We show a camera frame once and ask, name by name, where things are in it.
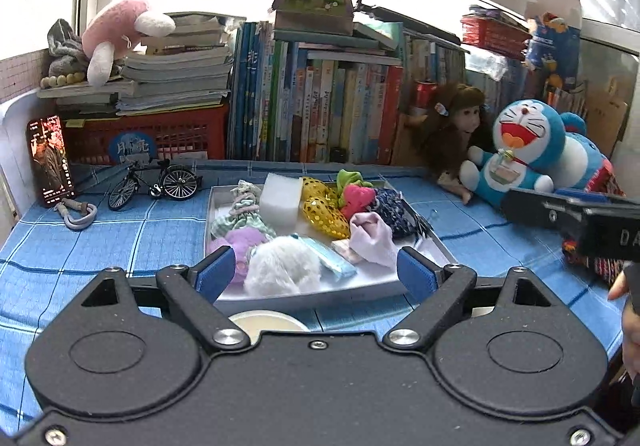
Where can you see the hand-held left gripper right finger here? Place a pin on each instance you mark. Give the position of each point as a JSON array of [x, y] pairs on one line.
[[416, 272]]

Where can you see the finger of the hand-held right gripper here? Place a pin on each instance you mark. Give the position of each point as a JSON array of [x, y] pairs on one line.
[[535, 211]]

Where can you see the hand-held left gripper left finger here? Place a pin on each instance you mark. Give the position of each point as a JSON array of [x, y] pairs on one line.
[[215, 272]]

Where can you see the purple plush toy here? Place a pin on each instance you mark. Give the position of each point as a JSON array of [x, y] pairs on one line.
[[245, 243]]

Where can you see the pale pink cloth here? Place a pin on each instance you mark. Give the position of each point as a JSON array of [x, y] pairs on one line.
[[372, 241]]

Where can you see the white box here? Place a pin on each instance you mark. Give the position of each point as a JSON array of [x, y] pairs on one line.
[[360, 283]]

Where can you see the navy floral cloth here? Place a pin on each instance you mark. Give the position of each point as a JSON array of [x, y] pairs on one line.
[[392, 213]]

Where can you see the white fluffy ball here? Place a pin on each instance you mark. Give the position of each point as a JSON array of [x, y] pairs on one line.
[[280, 266]]

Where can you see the light blue packet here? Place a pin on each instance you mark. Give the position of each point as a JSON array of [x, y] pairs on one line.
[[335, 263]]

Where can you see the hot pink scrunchie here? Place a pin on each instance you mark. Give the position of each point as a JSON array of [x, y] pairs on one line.
[[357, 201]]

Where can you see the white sponge cube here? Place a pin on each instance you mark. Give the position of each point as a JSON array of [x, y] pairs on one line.
[[280, 201]]

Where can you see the gold sequin bow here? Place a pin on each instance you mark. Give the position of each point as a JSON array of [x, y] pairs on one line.
[[320, 213]]

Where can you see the green scrunchie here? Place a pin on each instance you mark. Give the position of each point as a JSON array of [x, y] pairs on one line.
[[345, 178]]

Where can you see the person's right hand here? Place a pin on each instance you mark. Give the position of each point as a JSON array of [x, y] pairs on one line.
[[620, 286]]

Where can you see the black binder clip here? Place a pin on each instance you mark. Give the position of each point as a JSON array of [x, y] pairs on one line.
[[424, 226]]

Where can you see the large paper cup with drawing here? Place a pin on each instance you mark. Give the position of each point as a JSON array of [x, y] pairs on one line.
[[270, 323]]

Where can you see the blue cat plush toy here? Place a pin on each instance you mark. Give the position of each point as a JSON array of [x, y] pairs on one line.
[[525, 130]]

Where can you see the blue checked blanket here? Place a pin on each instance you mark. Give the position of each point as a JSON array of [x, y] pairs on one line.
[[125, 246]]

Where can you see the miniature black bicycle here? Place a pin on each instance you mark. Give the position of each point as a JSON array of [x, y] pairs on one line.
[[175, 183]]

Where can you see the brown cardboard box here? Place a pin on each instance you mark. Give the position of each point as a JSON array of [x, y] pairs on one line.
[[607, 120]]

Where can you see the brown haired monkey doll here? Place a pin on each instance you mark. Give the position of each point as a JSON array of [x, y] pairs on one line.
[[465, 120]]

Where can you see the large red plastic basket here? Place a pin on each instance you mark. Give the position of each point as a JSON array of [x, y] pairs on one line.
[[190, 135]]

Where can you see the clear plastic bag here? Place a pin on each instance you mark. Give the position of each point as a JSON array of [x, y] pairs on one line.
[[487, 63]]

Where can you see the red drink can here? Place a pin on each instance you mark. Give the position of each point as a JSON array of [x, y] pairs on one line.
[[426, 94]]

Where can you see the blue toy figure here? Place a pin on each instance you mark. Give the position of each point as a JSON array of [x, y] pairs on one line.
[[550, 50]]

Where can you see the small red plastic basket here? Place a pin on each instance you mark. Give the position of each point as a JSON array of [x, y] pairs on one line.
[[495, 35]]

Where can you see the row of upright books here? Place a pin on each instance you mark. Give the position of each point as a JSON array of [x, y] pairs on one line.
[[320, 115]]

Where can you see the smartphone with lit screen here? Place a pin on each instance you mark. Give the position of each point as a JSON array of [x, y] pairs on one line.
[[50, 160]]

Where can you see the stack of flat books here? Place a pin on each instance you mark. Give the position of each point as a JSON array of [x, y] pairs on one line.
[[175, 75]]

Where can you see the white cardboard sheet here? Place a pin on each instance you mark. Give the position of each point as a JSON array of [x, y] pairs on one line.
[[15, 135]]

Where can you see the pink and white plush toy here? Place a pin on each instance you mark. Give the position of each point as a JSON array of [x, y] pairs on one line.
[[115, 25]]

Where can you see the grey knitted cloth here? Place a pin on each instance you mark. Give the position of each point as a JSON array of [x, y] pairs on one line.
[[62, 45]]

